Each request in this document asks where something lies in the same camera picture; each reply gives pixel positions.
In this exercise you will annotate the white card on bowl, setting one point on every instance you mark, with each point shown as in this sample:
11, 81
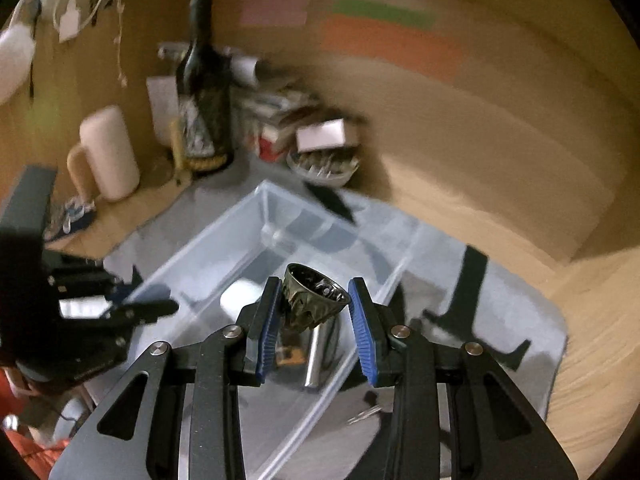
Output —
321, 136

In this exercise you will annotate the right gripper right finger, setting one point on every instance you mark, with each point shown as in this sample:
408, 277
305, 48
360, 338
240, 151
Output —
372, 335

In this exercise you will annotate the orange sticky note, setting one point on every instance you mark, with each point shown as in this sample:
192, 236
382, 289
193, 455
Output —
418, 50

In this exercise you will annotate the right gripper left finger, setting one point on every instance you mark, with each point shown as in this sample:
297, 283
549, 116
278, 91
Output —
261, 324

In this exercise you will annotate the cream pink mug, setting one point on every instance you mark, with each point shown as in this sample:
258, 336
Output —
102, 163

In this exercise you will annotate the pink sticky note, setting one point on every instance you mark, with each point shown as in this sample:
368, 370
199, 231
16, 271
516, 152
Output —
274, 13

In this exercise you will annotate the stack of books and papers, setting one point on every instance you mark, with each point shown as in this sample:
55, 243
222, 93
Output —
265, 100

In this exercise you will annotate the dark ridged round cap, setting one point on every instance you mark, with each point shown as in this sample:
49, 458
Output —
312, 297

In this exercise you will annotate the silver metal cylinder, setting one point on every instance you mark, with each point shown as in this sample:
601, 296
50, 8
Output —
321, 353

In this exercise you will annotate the dark wine bottle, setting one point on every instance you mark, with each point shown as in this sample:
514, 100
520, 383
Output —
203, 86

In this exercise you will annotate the green sticky note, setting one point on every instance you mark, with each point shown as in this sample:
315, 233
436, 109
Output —
384, 12

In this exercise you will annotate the grey felt mat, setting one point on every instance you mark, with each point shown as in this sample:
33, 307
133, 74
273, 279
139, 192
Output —
477, 348

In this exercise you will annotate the white paper note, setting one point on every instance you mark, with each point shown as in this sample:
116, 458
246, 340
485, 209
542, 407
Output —
163, 98

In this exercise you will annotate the bowl of small trinkets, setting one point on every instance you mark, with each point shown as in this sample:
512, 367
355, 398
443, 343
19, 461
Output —
327, 169

